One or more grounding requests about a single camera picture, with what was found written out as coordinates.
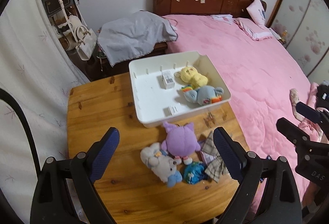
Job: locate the purple plush toy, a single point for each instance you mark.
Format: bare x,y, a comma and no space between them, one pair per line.
180,142

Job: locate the white curtain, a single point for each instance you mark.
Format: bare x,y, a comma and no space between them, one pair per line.
38,73

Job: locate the yellow plush toy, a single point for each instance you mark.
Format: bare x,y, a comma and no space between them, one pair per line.
191,76

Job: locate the pink clothing pile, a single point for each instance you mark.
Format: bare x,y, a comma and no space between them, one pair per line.
314,131

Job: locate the blue rainbow pony plush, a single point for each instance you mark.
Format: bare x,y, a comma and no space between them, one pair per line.
203,95

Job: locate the white plastic tray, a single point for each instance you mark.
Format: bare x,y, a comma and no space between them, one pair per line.
152,100

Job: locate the white handbag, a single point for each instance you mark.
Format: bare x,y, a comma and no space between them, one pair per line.
86,42

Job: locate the pink bed blanket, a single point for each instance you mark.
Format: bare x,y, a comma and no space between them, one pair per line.
259,75

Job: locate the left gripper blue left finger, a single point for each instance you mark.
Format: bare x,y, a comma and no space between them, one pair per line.
101,153

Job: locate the white pink pillow upright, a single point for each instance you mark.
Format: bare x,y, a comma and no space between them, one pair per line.
257,13

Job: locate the sliding wardrobe door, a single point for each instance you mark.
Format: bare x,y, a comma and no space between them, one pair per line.
304,25

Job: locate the white small box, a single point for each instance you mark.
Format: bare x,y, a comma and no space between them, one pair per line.
168,80

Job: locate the pink flat pillow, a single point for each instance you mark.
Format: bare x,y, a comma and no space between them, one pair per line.
252,30

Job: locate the grey cloth on nightstand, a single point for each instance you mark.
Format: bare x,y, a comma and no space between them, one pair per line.
134,35

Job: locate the plaid fabric bow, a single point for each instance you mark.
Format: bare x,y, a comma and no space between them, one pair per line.
215,166

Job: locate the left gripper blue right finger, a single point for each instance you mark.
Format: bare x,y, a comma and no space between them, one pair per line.
232,153

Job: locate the blue green cloth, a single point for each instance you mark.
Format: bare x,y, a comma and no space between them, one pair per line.
194,173

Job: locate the beige sock on bed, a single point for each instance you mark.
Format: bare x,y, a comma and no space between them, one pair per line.
294,99

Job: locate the small white label card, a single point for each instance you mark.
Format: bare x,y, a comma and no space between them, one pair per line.
172,110

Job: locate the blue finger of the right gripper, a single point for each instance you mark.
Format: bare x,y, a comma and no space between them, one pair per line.
309,113
295,135

